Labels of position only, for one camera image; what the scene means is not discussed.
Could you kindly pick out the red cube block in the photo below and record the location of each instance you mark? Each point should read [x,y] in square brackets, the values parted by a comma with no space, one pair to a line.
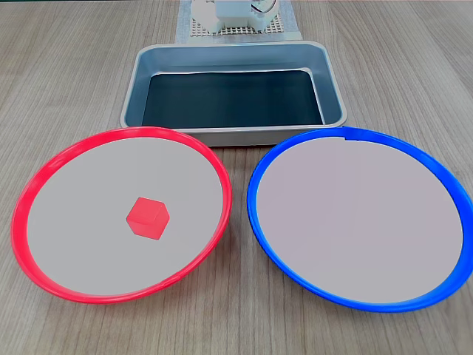
[148,219]

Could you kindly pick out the black tray liner mat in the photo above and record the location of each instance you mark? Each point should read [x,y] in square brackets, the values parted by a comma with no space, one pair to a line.
[231,100]

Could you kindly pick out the silver metal tray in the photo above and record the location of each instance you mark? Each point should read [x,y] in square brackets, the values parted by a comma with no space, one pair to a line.
[229,59]

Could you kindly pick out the red-rimmed white dish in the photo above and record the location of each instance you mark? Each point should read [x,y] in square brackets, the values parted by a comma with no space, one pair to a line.
[122,214]

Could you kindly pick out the blue-rimmed white dish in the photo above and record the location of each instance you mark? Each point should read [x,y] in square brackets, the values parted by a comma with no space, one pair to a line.
[362,222]

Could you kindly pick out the white mesh mat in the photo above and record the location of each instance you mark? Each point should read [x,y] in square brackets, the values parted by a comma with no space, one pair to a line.
[275,29]

